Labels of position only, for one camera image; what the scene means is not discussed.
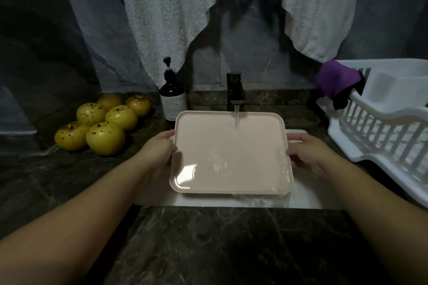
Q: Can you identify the person's left hand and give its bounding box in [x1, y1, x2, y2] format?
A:
[132, 129, 179, 177]

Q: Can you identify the person's right hand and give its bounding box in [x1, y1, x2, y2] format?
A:
[286, 134, 343, 177]

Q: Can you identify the group of yellow apples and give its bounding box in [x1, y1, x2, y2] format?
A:
[54, 93, 152, 157]

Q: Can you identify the beige plastic tray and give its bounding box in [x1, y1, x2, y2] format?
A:
[169, 110, 294, 196]

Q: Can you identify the purple cloth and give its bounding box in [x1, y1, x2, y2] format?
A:
[316, 60, 366, 110]

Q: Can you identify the black faucet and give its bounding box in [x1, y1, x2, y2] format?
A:
[226, 72, 247, 112]

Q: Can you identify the person's left forearm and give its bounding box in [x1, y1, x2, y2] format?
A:
[0, 158, 158, 285]

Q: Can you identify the person's right forearm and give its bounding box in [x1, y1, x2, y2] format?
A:
[321, 155, 428, 285]

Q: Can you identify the white sink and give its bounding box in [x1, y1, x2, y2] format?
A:
[134, 128, 345, 210]

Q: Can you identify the dark soap pump bottle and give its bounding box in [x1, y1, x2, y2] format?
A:
[159, 56, 188, 123]

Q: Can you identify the white plastic basket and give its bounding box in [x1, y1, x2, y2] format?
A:
[316, 58, 428, 208]

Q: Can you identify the white hanging towel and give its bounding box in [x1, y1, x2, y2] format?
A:
[97, 0, 365, 87]

